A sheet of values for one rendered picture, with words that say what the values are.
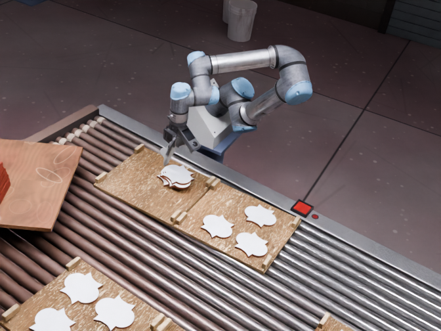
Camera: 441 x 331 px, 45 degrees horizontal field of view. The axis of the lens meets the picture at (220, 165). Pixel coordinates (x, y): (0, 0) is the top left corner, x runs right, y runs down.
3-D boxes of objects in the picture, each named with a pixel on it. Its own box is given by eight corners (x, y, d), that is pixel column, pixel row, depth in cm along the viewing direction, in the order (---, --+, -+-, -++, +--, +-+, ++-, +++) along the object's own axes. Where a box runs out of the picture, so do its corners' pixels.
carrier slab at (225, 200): (217, 183, 240) (218, 180, 239) (300, 222, 226) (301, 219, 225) (173, 228, 215) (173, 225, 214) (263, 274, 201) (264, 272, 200)
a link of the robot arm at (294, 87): (243, 107, 267) (312, 60, 221) (249, 136, 264) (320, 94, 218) (222, 108, 260) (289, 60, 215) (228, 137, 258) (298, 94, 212)
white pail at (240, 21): (220, 37, 575) (224, 4, 552) (231, 28, 597) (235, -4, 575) (246, 45, 567) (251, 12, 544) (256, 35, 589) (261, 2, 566)
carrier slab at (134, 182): (142, 148, 255) (142, 146, 254) (216, 182, 240) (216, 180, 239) (92, 187, 230) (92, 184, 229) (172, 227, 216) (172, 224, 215)
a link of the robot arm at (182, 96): (195, 90, 206) (173, 92, 203) (193, 113, 213) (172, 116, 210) (189, 79, 212) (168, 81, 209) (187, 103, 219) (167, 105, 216)
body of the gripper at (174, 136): (176, 134, 229) (178, 110, 222) (189, 144, 225) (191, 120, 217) (162, 140, 225) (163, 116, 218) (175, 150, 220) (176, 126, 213)
